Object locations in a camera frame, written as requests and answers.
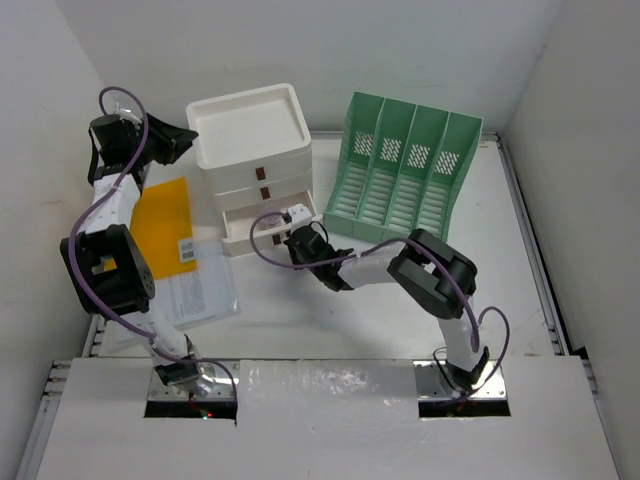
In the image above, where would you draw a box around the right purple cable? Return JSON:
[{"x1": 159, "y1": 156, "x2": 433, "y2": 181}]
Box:
[{"x1": 248, "y1": 210, "x2": 512, "y2": 401}]

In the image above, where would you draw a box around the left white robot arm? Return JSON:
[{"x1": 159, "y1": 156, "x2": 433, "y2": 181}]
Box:
[{"x1": 60, "y1": 114, "x2": 202, "y2": 389}]

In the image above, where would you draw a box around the small clear round container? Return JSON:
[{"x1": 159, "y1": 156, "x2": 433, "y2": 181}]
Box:
[{"x1": 258, "y1": 211, "x2": 283, "y2": 230}]

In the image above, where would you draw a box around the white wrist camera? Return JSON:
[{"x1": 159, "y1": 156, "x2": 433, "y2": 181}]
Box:
[
  {"x1": 283, "y1": 203, "x2": 313, "y2": 232},
  {"x1": 114, "y1": 102, "x2": 143, "y2": 124}
]

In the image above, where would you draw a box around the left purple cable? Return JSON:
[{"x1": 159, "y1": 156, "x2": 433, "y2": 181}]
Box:
[{"x1": 68, "y1": 87, "x2": 239, "y2": 401}]

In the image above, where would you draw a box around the clear plastic document sleeve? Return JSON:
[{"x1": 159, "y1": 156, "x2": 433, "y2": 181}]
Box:
[{"x1": 104, "y1": 237, "x2": 241, "y2": 351}]

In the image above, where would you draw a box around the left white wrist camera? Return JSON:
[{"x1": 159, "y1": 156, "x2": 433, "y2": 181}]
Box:
[{"x1": 114, "y1": 102, "x2": 143, "y2": 124}]

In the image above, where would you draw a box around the yellow plastic folder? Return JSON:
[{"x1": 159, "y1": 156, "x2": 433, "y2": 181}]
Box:
[{"x1": 130, "y1": 177, "x2": 197, "y2": 280}]

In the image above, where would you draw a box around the green file rack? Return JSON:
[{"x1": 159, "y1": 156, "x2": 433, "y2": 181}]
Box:
[{"x1": 323, "y1": 92, "x2": 483, "y2": 244}]

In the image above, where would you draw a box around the purple cable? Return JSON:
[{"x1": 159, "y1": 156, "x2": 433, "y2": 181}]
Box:
[
  {"x1": 68, "y1": 87, "x2": 239, "y2": 401},
  {"x1": 248, "y1": 210, "x2": 512, "y2": 401}
]

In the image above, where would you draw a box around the metal base plate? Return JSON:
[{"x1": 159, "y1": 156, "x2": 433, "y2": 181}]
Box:
[
  {"x1": 147, "y1": 360, "x2": 240, "y2": 402},
  {"x1": 413, "y1": 360, "x2": 508, "y2": 402}
]

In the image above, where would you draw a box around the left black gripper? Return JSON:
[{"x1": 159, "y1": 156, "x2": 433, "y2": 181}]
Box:
[{"x1": 129, "y1": 116, "x2": 198, "y2": 167}]

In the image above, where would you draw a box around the white foam front board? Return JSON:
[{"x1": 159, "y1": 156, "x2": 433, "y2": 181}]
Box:
[{"x1": 38, "y1": 357, "x2": 617, "y2": 479}]

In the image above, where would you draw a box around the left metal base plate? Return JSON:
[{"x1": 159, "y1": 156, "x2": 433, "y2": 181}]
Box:
[{"x1": 147, "y1": 360, "x2": 240, "y2": 402}]

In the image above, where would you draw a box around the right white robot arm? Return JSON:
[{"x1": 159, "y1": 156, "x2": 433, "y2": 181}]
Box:
[{"x1": 285, "y1": 226, "x2": 489, "y2": 392}]

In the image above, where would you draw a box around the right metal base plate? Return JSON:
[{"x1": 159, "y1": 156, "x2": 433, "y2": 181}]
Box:
[{"x1": 413, "y1": 360, "x2": 508, "y2": 402}]

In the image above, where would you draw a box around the white drawer cabinet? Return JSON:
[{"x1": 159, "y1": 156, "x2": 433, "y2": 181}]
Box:
[{"x1": 186, "y1": 83, "x2": 313, "y2": 232}]

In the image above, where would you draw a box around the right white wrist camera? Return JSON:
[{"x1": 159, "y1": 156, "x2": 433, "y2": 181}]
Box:
[{"x1": 283, "y1": 203, "x2": 313, "y2": 232}]

